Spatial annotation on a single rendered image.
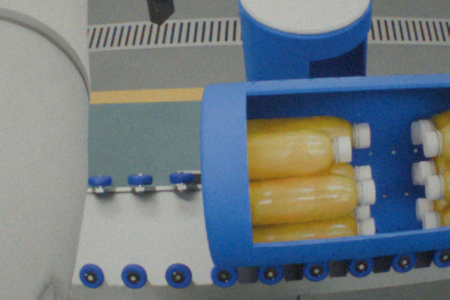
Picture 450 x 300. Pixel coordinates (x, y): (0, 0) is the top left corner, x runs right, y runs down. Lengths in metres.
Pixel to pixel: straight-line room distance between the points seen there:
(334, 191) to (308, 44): 0.46
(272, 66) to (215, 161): 0.56
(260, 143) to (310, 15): 0.47
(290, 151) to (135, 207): 0.38
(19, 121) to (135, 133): 2.51
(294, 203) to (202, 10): 2.11
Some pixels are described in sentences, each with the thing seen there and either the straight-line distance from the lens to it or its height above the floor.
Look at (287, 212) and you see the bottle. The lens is 1.18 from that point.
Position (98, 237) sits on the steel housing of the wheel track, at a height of 0.93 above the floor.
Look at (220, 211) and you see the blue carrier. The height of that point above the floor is 1.17.
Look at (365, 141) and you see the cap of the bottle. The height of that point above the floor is 1.12.
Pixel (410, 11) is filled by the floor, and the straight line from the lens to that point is 3.21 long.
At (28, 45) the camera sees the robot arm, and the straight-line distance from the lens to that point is 0.32.
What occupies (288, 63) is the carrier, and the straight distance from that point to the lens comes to 1.61.
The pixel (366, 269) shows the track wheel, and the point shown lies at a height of 0.96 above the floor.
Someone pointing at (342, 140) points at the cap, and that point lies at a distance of 1.18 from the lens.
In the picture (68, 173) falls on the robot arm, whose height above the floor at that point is 1.85.
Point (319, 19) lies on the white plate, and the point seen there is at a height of 1.04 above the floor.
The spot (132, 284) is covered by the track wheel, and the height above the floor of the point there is 0.96.
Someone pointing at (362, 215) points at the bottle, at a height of 1.01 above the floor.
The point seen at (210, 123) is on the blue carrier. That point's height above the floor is 1.23.
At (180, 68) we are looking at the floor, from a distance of 2.98.
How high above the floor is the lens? 2.08
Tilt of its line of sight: 49 degrees down
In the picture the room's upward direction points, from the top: 8 degrees counter-clockwise
